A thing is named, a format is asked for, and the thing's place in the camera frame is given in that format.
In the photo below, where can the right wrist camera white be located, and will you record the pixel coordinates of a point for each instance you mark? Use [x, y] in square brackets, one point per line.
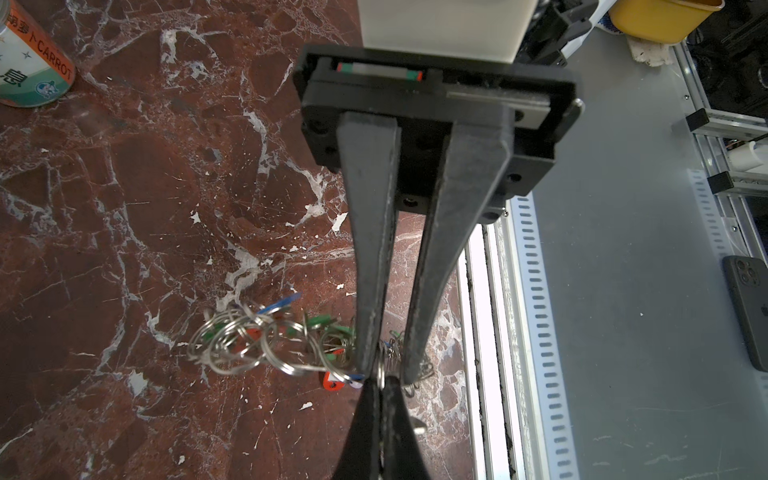
[487, 30]

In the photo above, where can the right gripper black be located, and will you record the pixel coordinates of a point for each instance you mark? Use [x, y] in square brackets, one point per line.
[430, 98]

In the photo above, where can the black smartphone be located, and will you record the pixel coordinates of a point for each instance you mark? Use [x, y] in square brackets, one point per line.
[746, 278]

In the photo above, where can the metal key ring plate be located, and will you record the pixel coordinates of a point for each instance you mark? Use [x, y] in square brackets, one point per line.
[237, 339]

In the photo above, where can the yellow plastic bin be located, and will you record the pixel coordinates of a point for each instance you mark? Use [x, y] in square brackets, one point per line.
[662, 21]

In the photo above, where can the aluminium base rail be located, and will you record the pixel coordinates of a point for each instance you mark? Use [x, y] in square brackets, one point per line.
[520, 427]

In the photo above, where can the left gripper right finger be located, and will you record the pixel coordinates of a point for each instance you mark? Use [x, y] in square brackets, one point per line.
[400, 455]

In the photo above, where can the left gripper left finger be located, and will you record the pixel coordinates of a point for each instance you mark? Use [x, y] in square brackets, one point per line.
[360, 458]

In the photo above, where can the small printed jar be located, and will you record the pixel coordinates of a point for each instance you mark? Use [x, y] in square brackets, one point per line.
[34, 71]

